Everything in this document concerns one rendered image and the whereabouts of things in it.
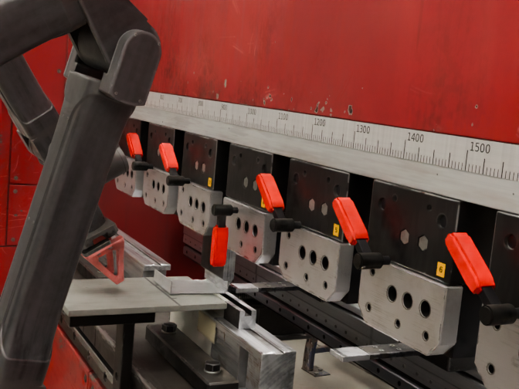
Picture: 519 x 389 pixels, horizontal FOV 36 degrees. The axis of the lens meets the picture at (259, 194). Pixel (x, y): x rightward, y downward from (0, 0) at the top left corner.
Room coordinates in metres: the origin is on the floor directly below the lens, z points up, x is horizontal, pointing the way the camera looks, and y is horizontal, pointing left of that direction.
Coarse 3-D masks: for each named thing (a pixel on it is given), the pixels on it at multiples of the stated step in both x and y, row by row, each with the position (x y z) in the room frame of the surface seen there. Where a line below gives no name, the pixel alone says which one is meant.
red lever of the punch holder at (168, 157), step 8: (160, 144) 1.44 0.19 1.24; (168, 144) 1.44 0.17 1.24; (160, 152) 1.44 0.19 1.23; (168, 152) 1.42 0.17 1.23; (168, 160) 1.41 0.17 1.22; (176, 160) 1.42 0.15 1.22; (168, 168) 1.40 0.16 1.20; (176, 168) 1.41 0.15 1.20; (168, 176) 1.38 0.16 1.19; (176, 176) 1.39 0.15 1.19; (168, 184) 1.38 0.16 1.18; (176, 184) 1.38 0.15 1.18
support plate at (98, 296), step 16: (80, 288) 1.30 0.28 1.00; (96, 288) 1.31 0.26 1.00; (112, 288) 1.32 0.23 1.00; (128, 288) 1.32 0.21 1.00; (144, 288) 1.33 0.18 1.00; (160, 288) 1.34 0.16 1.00; (64, 304) 1.20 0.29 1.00; (80, 304) 1.20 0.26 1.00; (96, 304) 1.21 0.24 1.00; (112, 304) 1.22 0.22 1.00; (128, 304) 1.23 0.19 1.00; (144, 304) 1.24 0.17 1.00; (160, 304) 1.24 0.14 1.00; (176, 304) 1.25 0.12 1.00; (192, 304) 1.26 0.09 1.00; (208, 304) 1.27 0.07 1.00; (224, 304) 1.28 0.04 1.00
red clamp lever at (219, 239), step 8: (216, 208) 1.19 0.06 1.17; (224, 208) 1.20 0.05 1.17; (232, 208) 1.21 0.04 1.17; (224, 216) 1.20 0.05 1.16; (216, 224) 1.20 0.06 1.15; (224, 224) 1.20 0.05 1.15; (216, 232) 1.20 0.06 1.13; (224, 232) 1.20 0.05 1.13; (216, 240) 1.20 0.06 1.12; (224, 240) 1.20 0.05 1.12; (216, 248) 1.19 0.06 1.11; (224, 248) 1.20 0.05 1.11; (216, 256) 1.19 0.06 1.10; (224, 256) 1.20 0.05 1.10; (216, 264) 1.20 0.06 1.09; (224, 264) 1.21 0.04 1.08
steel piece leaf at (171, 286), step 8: (160, 272) 1.35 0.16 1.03; (160, 280) 1.35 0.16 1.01; (168, 280) 1.31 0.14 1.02; (176, 280) 1.39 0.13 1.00; (184, 280) 1.40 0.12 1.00; (192, 280) 1.40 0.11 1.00; (200, 280) 1.41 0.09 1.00; (168, 288) 1.31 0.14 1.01; (176, 288) 1.34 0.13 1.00; (184, 288) 1.34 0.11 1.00; (192, 288) 1.35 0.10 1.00; (200, 288) 1.36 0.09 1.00; (208, 288) 1.36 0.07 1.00; (216, 288) 1.37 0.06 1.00
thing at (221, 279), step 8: (208, 240) 1.39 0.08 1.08; (208, 248) 1.39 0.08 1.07; (208, 256) 1.39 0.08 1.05; (232, 256) 1.33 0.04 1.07; (208, 264) 1.39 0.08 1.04; (232, 264) 1.33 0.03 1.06; (208, 272) 1.40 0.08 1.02; (216, 272) 1.35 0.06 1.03; (224, 272) 1.33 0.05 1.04; (232, 272) 1.33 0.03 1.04; (216, 280) 1.37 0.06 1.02; (224, 280) 1.33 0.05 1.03; (224, 288) 1.34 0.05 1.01
